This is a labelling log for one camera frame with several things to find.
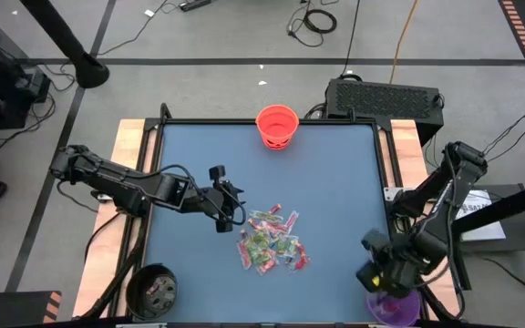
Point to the red gummy clear wrapper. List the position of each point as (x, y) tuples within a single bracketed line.
[(268, 268)]

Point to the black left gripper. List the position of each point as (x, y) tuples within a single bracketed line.
[(219, 202)]

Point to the black aluminium table frame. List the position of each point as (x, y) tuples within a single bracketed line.
[(198, 121)]

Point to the clear wrapper red-green print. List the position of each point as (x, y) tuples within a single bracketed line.
[(285, 246)]

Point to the green candy clear wrapper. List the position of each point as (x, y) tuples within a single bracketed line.
[(260, 239)]

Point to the orange pumpkin face bucket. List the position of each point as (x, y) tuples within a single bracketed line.
[(277, 123)]

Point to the black diagonal beam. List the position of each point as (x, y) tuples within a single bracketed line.
[(508, 205)]

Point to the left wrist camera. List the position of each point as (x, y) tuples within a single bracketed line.
[(217, 172)]

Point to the blue-grey table mat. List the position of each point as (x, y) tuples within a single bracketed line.
[(208, 146)]

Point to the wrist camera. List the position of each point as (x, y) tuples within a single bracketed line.
[(217, 172), (374, 240)]

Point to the black power strip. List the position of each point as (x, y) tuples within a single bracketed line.
[(195, 4)]

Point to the green taffy yellow ends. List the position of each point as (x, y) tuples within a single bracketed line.
[(263, 256)]

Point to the red stick candy clear wrapper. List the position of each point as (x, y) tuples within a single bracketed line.
[(291, 221)]

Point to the black pole stand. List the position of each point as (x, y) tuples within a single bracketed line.
[(62, 34)]

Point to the white printed booklet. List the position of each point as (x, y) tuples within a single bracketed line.
[(483, 218)]

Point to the black side table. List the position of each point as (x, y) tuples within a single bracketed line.
[(524, 241)]

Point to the long red licorice stick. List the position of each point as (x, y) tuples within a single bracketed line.
[(244, 250)]

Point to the small red candy yellow ends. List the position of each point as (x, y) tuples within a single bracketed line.
[(275, 208)]

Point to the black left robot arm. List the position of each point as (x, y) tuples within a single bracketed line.
[(107, 180)]

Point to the purple plastic bucket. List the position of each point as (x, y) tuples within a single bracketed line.
[(404, 314)]

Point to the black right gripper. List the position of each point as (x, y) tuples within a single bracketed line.
[(394, 269)]

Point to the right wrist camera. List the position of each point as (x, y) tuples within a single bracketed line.
[(374, 240)]

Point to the black skull print bucket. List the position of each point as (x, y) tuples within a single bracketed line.
[(139, 296)]

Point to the red white candy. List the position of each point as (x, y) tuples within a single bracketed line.
[(155, 289)]

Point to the black perforated computer case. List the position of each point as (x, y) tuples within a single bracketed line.
[(383, 102)]

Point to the red yellow wrapped candy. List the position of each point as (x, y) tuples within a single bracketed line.
[(267, 225)]

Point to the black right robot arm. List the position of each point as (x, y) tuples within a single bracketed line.
[(445, 205)]

